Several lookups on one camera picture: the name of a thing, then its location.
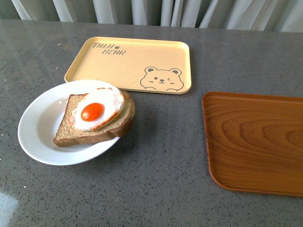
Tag bottom bread slice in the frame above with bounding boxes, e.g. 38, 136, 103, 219
53, 91, 135, 147

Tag brown wooden tray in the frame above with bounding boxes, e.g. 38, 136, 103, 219
202, 92, 303, 197

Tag yellow bear tray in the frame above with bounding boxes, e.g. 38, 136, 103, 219
64, 37, 192, 95

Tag fried egg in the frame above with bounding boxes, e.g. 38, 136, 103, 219
69, 88, 125, 131

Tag white round plate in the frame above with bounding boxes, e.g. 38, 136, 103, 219
18, 80, 119, 166

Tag grey white curtain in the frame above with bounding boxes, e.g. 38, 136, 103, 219
0, 0, 303, 32

